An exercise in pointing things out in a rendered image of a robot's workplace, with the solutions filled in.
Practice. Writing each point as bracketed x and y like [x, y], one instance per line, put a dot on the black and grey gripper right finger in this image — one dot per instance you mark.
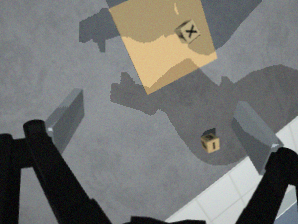
[277, 164]

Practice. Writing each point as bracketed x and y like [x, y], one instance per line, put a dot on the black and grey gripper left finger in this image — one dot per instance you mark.
[66, 197]

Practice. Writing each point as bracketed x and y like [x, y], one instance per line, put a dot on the tan letter block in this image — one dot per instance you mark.
[187, 31]
[210, 142]

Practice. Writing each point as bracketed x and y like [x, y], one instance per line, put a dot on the tan flat mat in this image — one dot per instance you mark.
[147, 31]

